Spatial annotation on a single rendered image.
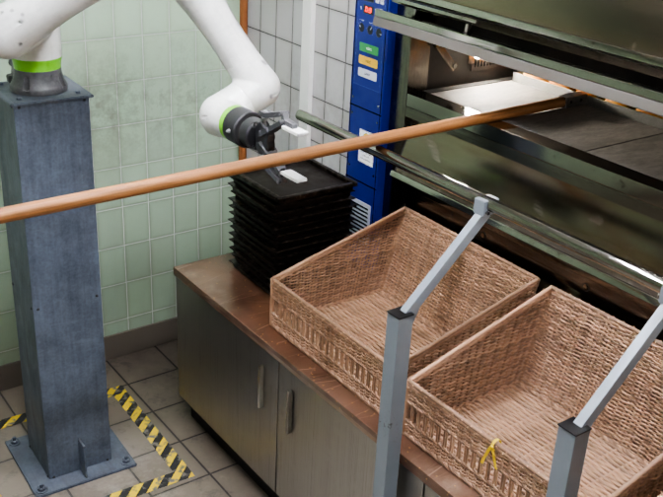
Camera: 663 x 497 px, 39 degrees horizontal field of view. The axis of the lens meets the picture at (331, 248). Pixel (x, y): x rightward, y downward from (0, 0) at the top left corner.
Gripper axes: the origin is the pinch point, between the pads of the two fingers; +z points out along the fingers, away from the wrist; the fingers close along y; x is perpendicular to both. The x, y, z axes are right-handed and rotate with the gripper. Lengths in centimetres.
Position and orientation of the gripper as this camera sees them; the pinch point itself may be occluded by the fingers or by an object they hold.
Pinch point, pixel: (297, 155)
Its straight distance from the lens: 218.1
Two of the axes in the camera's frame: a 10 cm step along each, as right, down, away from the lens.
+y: -0.5, 9.1, 4.2
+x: -8.0, 2.1, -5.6
